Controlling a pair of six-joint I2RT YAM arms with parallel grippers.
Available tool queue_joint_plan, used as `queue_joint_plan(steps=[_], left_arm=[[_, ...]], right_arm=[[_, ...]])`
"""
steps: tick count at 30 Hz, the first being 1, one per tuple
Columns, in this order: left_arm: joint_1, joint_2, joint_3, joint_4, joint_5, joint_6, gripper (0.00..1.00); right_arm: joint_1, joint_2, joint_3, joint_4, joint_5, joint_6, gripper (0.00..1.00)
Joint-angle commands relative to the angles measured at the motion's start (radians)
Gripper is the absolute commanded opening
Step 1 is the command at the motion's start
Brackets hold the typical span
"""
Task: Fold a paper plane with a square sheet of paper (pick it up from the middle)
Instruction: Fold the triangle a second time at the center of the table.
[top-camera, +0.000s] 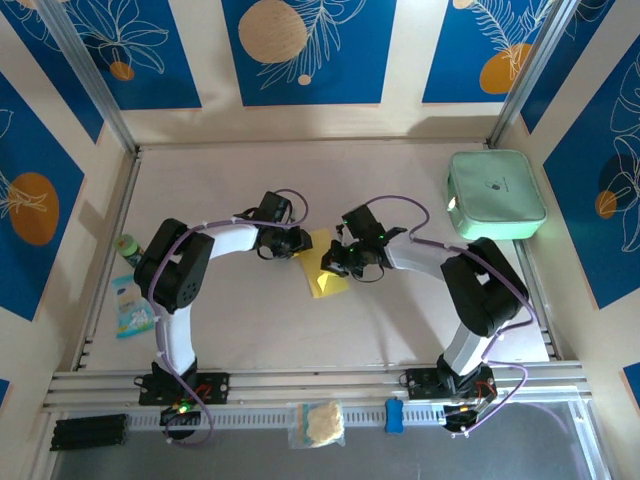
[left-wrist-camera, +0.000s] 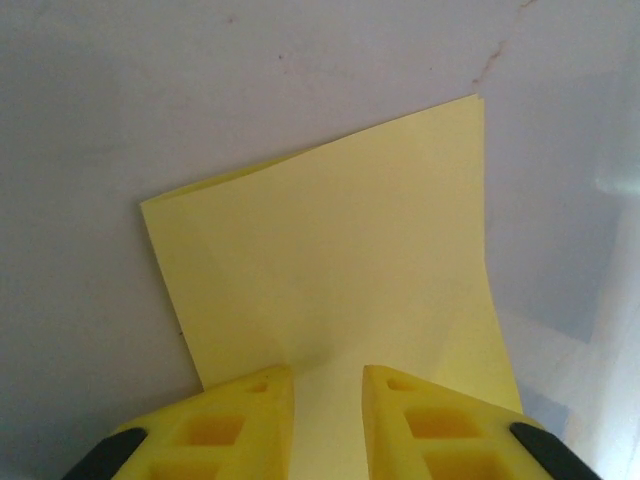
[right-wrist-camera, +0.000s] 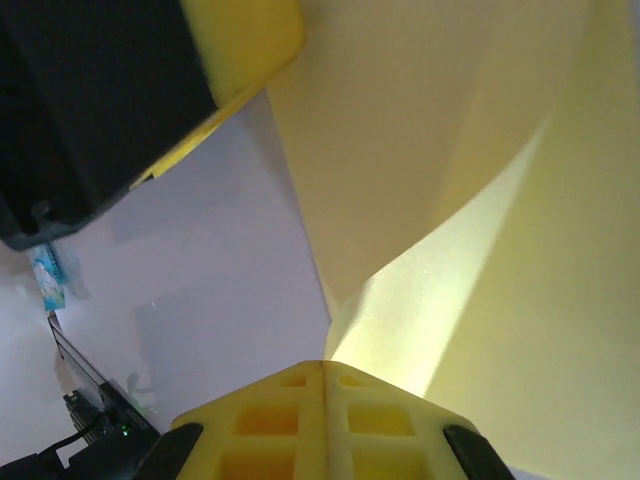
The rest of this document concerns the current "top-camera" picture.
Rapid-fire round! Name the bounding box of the yellow cloth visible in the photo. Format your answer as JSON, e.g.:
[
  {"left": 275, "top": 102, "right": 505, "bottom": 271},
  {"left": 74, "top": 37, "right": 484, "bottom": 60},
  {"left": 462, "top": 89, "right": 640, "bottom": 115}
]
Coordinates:
[{"left": 294, "top": 228, "right": 350, "bottom": 300}]

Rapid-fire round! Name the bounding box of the mint green zip case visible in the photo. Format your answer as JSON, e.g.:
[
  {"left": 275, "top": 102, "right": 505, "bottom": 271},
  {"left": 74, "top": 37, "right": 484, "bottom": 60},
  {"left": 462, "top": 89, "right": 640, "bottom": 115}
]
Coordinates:
[{"left": 444, "top": 148, "right": 550, "bottom": 241}]

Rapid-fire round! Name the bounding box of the small jar with green lid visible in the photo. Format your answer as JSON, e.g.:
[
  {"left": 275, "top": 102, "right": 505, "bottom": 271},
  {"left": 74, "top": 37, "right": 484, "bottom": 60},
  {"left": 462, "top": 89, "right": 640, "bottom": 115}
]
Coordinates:
[{"left": 114, "top": 233, "right": 147, "bottom": 269}]

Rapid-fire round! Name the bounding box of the blue rectangular block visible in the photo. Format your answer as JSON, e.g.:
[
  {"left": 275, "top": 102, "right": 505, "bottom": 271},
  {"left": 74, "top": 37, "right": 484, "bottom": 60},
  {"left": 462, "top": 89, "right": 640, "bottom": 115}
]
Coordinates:
[{"left": 384, "top": 397, "right": 405, "bottom": 434}]

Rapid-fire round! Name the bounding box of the clear bag of yellow snacks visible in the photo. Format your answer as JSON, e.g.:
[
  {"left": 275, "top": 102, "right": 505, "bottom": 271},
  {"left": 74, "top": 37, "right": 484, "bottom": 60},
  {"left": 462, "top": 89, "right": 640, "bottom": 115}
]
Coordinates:
[{"left": 287, "top": 398, "right": 347, "bottom": 450}]

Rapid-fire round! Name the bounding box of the blue snack packet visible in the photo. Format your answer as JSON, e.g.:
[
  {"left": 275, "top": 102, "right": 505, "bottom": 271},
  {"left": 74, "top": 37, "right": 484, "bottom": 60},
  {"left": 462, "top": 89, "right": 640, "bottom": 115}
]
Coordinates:
[{"left": 110, "top": 275, "right": 154, "bottom": 340}]

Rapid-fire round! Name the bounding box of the black controller board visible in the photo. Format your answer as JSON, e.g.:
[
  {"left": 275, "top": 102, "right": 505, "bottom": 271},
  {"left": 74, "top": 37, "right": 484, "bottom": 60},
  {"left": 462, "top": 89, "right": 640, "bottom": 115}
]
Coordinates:
[
  {"left": 159, "top": 403, "right": 202, "bottom": 441},
  {"left": 442, "top": 397, "right": 501, "bottom": 439}
]

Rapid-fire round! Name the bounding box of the black ribbed block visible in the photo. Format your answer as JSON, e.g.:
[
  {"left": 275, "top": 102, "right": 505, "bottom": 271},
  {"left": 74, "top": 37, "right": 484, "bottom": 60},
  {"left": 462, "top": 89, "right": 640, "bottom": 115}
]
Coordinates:
[{"left": 49, "top": 412, "right": 130, "bottom": 453}]

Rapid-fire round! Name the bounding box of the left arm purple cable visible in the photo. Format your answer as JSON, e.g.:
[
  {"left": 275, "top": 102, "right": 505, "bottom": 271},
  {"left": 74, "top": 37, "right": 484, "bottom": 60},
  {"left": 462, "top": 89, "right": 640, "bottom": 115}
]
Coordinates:
[{"left": 147, "top": 188, "right": 309, "bottom": 450}]

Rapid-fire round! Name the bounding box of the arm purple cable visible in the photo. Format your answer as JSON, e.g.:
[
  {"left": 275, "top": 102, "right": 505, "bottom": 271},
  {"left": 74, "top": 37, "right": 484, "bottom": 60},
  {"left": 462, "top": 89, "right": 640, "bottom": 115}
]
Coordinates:
[
  {"left": 147, "top": 188, "right": 309, "bottom": 450},
  {"left": 367, "top": 195, "right": 535, "bottom": 436}
]

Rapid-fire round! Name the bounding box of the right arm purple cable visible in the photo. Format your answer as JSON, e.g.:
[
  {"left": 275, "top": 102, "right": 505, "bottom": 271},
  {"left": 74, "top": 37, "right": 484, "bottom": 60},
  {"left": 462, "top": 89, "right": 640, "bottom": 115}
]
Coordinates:
[{"left": 367, "top": 195, "right": 535, "bottom": 436}]

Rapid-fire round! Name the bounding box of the aluminium front frame rail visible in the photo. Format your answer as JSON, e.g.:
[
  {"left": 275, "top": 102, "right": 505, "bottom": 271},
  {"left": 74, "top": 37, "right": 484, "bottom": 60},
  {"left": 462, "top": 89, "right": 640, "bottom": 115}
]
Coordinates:
[{"left": 42, "top": 362, "right": 594, "bottom": 416}]

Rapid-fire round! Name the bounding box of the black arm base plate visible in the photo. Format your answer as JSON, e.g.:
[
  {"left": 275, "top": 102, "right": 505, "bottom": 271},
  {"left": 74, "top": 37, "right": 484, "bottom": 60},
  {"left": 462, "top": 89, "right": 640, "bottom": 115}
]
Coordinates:
[
  {"left": 137, "top": 372, "right": 231, "bottom": 406},
  {"left": 399, "top": 367, "right": 496, "bottom": 401}
]

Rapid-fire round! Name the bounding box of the aluminium side rail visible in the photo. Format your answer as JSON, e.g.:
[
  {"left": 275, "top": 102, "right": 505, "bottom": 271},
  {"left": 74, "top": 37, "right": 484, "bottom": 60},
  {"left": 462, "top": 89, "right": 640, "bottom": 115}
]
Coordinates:
[
  {"left": 514, "top": 239, "right": 561, "bottom": 361},
  {"left": 74, "top": 149, "right": 144, "bottom": 371}
]

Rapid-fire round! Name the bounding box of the grey slotted cable duct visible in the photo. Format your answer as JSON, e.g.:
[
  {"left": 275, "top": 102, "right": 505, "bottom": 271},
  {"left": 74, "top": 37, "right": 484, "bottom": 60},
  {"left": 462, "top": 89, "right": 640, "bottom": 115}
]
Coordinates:
[{"left": 124, "top": 403, "right": 451, "bottom": 432}]

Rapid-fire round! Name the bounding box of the blue floral wall panel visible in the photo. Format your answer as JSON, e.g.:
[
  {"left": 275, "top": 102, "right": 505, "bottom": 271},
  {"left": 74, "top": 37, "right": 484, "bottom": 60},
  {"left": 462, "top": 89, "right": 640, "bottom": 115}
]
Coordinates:
[
  {"left": 64, "top": 0, "right": 204, "bottom": 112},
  {"left": 0, "top": 0, "right": 106, "bottom": 146},
  {"left": 0, "top": 72, "right": 86, "bottom": 323},
  {"left": 421, "top": 0, "right": 556, "bottom": 105},
  {"left": 542, "top": 47, "right": 640, "bottom": 311},
  {"left": 221, "top": 0, "right": 399, "bottom": 108},
  {"left": 519, "top": 0, "right": 640, "bottom": 136}
]

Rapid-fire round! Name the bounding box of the aluminium frame post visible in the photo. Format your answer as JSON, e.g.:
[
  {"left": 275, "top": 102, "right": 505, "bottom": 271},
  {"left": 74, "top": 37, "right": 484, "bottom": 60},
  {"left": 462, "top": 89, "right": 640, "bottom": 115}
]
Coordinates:
[
  {"left": 487, "top": 0, "right": 584, "bottom": 149},
  {"left": 37, "top": 0, "right": 139, "bottom": 154}
]

